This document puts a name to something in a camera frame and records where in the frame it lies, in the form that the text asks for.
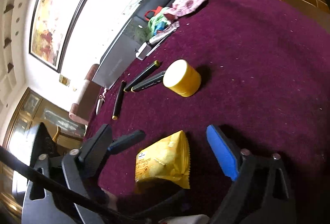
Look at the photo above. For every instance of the small framed picture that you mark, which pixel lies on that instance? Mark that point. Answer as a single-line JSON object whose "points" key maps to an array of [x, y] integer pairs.
{"points": [[64, 80]]}

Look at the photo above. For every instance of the yellow wooden chair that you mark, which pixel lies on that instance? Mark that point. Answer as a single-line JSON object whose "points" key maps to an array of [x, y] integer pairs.
{"points": [[67, 140]]}

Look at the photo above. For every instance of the yellow round container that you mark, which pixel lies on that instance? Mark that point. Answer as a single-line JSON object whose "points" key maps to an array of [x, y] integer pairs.
{"points": [[181, 78]]}

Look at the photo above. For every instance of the yellow capped black marker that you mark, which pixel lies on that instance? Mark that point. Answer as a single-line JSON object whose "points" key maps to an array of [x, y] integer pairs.
{"points": [[118, 101]]}

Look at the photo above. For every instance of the white key fob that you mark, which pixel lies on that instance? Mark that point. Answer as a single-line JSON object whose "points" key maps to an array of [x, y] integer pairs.
{"points": [[100, 102]]}

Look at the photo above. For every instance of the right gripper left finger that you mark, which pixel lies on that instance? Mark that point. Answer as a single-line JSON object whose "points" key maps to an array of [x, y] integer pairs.
{"points": [[94, 152]]}

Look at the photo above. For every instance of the framed wall painting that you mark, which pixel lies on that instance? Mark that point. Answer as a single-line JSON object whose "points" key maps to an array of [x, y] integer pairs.
{"points": [[51, 28]]}

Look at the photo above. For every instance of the maroon bed blanket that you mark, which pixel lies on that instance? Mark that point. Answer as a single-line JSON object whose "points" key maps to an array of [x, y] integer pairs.
{"points": [[265, 78]]}

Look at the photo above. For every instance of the green cloth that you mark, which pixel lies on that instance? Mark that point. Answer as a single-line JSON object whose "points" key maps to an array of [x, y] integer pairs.
{"points": [[157, 23]]}

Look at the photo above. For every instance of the yellow snack packet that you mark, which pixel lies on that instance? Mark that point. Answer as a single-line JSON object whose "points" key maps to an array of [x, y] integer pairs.
{"points": [[167, 159]]}

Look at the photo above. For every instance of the white plastic bottle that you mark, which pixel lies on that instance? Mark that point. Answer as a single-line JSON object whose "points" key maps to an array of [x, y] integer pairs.
{"points": [[193, 219]]}

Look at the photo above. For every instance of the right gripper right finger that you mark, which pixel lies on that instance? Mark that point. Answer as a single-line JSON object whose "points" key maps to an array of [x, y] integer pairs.
{"points": [[226, 152]]}

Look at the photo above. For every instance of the clear plastic packet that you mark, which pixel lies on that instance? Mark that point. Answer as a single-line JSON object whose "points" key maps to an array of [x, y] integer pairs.
{"points": [[163, 34]]}

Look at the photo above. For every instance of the brown upholstered chair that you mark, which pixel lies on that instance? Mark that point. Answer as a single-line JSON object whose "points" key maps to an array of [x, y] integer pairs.
{"points": [[85, 98]]}

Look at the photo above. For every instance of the purple capped black marker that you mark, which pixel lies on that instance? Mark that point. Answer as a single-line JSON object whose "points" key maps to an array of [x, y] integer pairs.
{"points": [[124, 142]]}

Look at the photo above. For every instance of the white power adapter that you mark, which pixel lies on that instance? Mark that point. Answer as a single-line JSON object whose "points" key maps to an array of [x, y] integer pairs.
{"points": [[143, 51]]}

